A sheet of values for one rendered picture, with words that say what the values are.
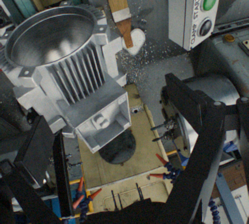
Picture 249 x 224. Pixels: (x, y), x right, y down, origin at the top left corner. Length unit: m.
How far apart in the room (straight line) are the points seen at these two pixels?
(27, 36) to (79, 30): 0.10
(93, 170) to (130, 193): 0.19
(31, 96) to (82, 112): 0.08
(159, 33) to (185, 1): 0.39
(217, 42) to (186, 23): 0.41
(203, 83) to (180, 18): 0.32
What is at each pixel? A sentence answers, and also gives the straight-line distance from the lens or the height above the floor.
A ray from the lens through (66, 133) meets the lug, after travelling 0.42.
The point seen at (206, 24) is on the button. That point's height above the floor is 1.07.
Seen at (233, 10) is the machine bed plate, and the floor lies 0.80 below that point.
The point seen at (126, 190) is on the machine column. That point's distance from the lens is 0.84.
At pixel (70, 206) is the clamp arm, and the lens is 0.51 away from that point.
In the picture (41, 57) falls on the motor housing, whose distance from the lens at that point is 0.44.
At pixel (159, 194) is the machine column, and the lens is 0.83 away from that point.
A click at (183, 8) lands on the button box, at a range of 0.31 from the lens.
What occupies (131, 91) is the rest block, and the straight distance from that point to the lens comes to 0.79.
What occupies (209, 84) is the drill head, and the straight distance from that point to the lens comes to 0.61.
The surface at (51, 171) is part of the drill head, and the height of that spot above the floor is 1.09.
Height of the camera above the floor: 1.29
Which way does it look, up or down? 34 degrees down
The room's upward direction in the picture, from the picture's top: 162 degrees clockwise
